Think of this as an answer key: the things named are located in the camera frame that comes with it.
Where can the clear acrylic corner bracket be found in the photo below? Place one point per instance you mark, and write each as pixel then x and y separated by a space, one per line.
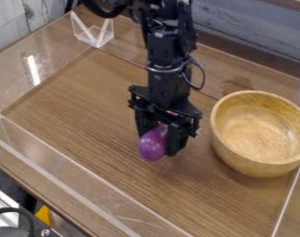
pixel 95 36

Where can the clear acrylic tray wall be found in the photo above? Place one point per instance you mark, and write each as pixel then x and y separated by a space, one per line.
pixel 95 206

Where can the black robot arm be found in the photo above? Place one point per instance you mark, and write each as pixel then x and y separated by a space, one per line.
pixel 167 31

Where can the brown wooden bowl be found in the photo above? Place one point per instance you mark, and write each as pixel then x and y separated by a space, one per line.
pixel 254 133

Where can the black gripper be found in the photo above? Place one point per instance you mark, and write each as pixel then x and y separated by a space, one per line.
pixel 162 101

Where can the yellow black device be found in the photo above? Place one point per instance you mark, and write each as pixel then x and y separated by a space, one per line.
pixel 56 223

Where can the purple toy eggplant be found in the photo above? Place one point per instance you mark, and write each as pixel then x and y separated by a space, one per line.
pixel 151 145

